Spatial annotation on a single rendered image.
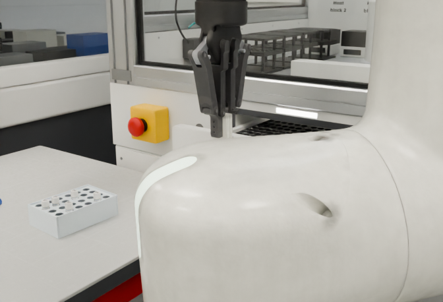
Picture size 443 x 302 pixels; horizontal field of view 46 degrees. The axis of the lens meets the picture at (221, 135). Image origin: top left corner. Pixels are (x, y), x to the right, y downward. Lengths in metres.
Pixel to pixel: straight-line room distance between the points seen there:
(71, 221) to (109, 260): 0.12
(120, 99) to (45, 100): 0.37
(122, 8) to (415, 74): 0.87
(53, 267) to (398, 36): 0.60
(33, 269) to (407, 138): 0.59
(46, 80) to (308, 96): 0.83
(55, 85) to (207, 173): 1.24
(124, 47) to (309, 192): 0.89
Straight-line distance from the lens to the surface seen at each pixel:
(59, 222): 0.88
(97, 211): 0.93
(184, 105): 1.07
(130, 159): 1.21
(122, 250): 0.83
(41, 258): 0.84
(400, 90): 0.37
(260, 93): 0.96
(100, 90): 1.64
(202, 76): 0.73
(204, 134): 0.84
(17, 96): 1.47
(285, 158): 0.33
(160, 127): 1.09
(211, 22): 0.73
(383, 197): 0.34
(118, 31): 1.17
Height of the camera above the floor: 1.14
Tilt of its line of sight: 15 degrees down
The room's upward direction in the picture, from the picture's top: straight up
